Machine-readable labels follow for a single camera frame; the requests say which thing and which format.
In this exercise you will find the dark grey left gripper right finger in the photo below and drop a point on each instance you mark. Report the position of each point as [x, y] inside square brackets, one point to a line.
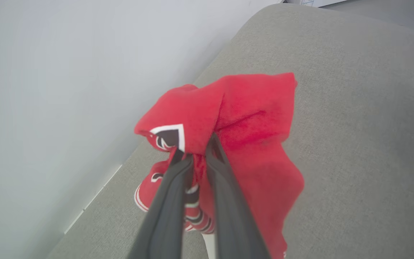
[228, 216]

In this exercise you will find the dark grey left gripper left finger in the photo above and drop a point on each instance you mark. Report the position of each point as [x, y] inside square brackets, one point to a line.
[167, 216]

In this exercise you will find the red garment with white trim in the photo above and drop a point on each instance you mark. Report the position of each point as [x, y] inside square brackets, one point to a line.
[257, 118]

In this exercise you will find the grey fabric sofa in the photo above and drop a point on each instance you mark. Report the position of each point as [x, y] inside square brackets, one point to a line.
[354, 144]

